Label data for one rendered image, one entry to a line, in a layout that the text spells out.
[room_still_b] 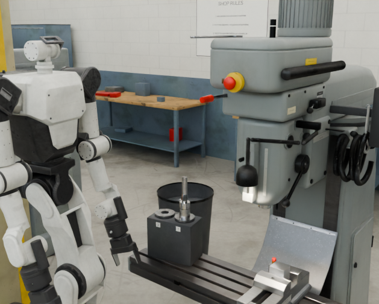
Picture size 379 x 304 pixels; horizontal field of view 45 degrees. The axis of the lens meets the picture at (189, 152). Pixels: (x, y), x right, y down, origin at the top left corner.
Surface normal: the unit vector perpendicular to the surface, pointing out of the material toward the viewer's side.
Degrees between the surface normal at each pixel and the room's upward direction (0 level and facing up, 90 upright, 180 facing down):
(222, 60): 90
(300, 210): 90
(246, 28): 90
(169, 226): 90
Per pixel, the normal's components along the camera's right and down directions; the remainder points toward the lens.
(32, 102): 0.31, 0.16
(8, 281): 0.79, 0.16
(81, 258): 0.88, -0.05
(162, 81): -0.61, 0.21
